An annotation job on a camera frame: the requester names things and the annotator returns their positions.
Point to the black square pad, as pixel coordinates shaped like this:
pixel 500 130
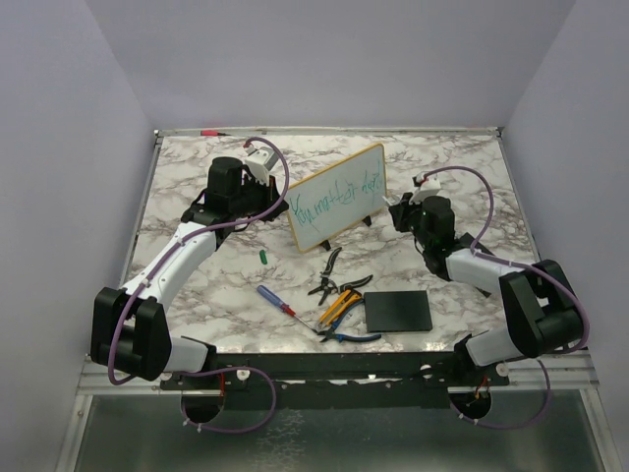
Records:
pixel 467 240

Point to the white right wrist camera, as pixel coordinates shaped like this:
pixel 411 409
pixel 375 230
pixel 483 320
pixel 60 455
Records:
pixel 424 187

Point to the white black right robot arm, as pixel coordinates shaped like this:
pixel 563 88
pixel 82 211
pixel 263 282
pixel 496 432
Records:
pixel 541 309

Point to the black rectangular pad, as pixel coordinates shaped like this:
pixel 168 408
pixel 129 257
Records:
pixel 397 311

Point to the blue red screwdriver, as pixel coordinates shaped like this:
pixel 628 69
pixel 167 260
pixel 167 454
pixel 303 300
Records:
pixel 277 302

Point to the blue handled pliers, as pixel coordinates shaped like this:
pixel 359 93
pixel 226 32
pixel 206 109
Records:
pixel 331 333

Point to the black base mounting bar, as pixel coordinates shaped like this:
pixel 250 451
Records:
pixel 326 381

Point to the black cutting pliers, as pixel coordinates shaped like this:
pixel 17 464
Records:
pixel 328 286

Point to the red marker at rail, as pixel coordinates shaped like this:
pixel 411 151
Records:
pixel 212 133

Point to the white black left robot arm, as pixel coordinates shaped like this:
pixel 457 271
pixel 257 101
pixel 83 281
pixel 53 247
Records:
pixel 130 332

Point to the yellow framed whiteboard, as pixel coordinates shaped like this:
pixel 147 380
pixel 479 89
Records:
pixel 337 197

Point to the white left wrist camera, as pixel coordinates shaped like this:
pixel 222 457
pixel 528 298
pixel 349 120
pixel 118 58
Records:
pixel 260 161

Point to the yellow black utility knife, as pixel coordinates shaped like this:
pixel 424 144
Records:
pixel 346 300

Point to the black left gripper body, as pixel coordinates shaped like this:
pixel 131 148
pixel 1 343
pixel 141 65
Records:
pixel 256 199

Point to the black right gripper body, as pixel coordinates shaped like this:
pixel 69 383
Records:
pixel 410 217

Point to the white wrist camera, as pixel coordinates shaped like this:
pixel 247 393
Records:
pixel 260 161
pixel 424 187

